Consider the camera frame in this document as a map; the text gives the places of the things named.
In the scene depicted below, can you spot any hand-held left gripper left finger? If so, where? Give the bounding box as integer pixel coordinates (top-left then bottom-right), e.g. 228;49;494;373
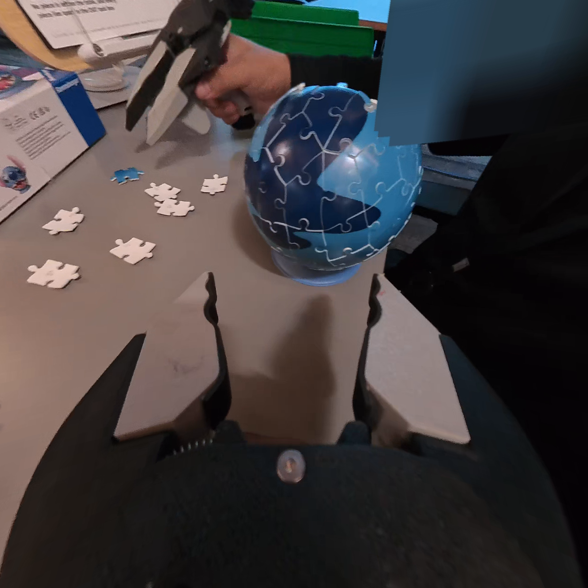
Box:
113;271;232;441

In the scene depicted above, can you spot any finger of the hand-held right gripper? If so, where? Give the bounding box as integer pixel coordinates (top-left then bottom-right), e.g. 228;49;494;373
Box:
125;43;173;132
145;48;211;147

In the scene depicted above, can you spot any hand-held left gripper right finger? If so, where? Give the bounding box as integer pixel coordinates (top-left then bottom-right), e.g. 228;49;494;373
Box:
353;273;472;447

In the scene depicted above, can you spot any blue puzzle ball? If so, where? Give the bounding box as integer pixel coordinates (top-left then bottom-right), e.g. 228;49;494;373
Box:
243;83;423;274

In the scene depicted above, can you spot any cartoon puzzle box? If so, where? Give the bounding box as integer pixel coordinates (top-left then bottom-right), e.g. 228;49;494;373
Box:
0;64;107;223

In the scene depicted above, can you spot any person's right hand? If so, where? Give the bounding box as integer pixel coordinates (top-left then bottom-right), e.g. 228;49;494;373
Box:
193;34;295;126

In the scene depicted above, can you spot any printed instruction sheet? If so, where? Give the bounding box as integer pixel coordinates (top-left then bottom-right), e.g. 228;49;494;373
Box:
16;0;184;50

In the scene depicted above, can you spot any green plastic bin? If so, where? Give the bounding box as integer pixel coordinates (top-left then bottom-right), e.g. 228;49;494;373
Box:
230;0;375;59

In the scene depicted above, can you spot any instruction sheet on stand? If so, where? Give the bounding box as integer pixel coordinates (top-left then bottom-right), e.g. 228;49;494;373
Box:
0;0;159;111

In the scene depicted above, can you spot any person's dark clothing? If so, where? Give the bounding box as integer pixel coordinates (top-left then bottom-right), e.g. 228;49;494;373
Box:
385;124;588;588

